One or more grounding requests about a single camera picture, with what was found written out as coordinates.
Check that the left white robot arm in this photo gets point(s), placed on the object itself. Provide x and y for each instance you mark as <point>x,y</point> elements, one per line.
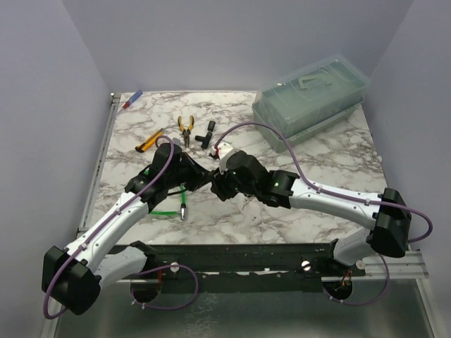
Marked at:
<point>75,275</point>

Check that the translucent green plastic toolbox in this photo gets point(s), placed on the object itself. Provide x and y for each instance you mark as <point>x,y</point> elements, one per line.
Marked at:
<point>311,100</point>

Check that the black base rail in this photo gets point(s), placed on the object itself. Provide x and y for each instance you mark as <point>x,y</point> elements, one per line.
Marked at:
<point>235,268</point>

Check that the green cable lock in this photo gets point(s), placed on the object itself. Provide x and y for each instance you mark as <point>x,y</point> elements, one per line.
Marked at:
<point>174,206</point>

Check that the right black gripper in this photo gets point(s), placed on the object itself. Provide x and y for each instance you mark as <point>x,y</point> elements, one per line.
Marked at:
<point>219,186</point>

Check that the aluminium frame rail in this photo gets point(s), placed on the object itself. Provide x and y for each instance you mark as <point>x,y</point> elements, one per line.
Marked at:
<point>93,178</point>

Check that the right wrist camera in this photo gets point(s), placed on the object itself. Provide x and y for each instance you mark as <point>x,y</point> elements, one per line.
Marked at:
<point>222,152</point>

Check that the silver padlock keys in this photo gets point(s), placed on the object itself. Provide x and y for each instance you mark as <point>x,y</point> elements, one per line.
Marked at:
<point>246,202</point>

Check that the blue red screwdriver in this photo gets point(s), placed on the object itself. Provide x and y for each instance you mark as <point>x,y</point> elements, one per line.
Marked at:
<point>132,99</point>

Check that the yellow handled pliers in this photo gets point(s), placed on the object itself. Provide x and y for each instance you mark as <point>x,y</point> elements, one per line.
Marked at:
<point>186,131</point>

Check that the yellow utility knife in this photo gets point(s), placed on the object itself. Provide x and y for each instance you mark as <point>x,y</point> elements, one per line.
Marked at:
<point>149,141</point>

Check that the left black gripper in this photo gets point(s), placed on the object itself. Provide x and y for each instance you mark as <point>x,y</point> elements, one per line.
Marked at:
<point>200,176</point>

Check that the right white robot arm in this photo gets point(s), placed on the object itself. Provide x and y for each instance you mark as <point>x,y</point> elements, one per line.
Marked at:
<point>383,217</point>

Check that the black T-shaped tool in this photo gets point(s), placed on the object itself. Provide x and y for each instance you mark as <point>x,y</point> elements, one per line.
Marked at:
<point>205,140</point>

